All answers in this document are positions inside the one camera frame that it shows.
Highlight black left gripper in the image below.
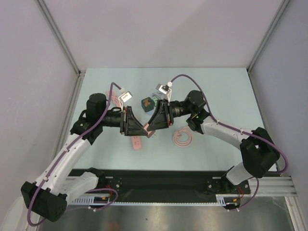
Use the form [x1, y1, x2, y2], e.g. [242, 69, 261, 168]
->
[99, 106, 148, 136]

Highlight dark green cube socket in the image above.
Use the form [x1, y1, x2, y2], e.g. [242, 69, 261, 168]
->
[141, 97, 155, 113]

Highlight brown plug adapter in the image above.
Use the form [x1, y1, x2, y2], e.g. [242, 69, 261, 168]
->
[143, 123, 155, 138]

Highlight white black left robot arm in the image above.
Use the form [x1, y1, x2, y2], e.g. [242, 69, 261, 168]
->
[21, 91, 147, 227]

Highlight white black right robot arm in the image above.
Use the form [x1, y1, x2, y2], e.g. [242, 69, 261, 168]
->
[145, 90, 280, 193]

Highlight pink power strip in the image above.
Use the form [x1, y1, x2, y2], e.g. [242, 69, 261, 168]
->
[131, 136, 142, 151]

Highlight light blue round socket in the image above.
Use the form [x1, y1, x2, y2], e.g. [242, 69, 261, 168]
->
[151, 93, 160, 99]

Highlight pink coiled cable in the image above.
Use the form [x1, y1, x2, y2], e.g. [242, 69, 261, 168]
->
[173, 128, 193, 147]

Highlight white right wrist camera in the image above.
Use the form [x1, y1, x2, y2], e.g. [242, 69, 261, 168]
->
[155, 81, 172, 102]

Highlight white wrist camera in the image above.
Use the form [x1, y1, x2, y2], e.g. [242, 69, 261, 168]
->
[155, 81, 172, 102]
[118, 88, 132, 110]

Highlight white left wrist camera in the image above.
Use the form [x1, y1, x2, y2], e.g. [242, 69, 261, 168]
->
[118, 88, 132, 110]

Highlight pink bundled strip cable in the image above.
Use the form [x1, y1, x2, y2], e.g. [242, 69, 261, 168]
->
[106, 89, 122, 108]

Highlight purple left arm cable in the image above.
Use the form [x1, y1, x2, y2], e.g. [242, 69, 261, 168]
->
[26, 82, 126, 227]

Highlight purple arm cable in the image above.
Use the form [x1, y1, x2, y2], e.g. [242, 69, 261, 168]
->
[168, 74, 289, 212]
[26, 82, 126, 227]

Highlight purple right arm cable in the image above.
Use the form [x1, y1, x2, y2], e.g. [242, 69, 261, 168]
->
[168, 74, 289, 212]

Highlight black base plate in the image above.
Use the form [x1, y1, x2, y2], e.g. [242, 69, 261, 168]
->
[67, 169, 282, 202]

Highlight aluminium frame rail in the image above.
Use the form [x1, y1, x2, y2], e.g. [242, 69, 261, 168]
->
[216, 175, 296, 196]

